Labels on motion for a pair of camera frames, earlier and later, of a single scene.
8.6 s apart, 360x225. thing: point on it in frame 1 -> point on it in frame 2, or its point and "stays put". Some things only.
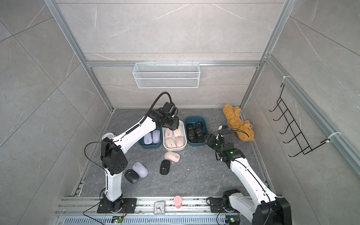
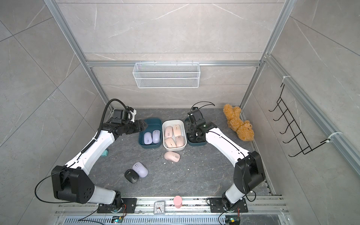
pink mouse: [177, 132] stays put
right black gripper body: [214, 143] -> [191, 129]
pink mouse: [179, 141] stays put
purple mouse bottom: [156, 136] stays put
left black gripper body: [172, 123] -> [132, 128]
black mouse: [131, 175] stays put
